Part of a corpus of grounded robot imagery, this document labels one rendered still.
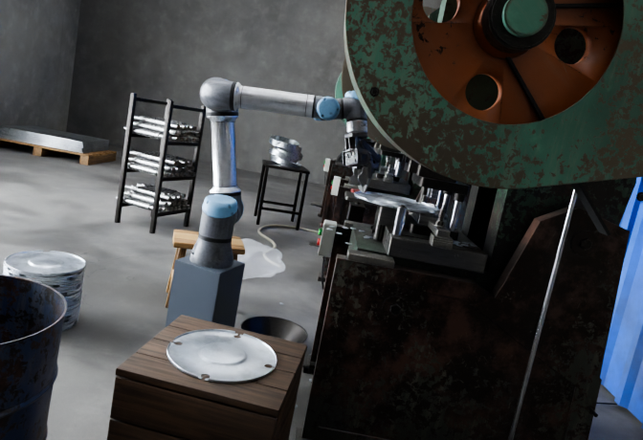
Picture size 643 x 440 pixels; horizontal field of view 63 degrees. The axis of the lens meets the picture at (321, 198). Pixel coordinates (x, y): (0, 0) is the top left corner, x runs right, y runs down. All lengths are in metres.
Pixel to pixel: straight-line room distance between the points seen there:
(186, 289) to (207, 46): 7.04
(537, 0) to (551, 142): 0.34
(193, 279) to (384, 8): 1.08
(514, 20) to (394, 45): 0.27
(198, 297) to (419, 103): 1.00
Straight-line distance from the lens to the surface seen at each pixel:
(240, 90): 1.80
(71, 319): 2.39
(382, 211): 1.76
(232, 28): 8.65
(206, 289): 1.83
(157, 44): 8.91
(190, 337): 1.55
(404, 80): 1.32
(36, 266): 2.35
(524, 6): 1.34
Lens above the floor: 1.01
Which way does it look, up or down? 8 degrees down
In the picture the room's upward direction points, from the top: 11 degrees clockwise
